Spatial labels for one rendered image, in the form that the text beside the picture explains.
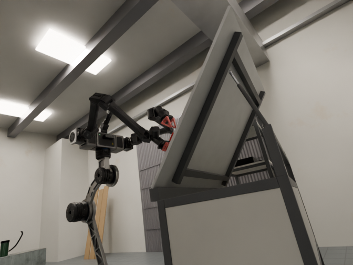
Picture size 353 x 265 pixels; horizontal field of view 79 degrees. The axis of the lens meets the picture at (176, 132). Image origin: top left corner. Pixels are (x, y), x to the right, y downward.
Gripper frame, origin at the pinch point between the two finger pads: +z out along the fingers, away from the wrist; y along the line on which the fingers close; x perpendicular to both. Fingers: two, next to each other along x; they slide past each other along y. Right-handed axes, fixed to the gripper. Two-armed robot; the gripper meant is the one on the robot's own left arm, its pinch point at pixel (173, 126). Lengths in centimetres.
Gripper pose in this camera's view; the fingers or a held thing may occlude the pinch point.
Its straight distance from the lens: 147.1
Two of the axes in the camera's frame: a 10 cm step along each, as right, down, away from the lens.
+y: 5.6, 0.6, 8.2
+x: -5.9, 7.2, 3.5
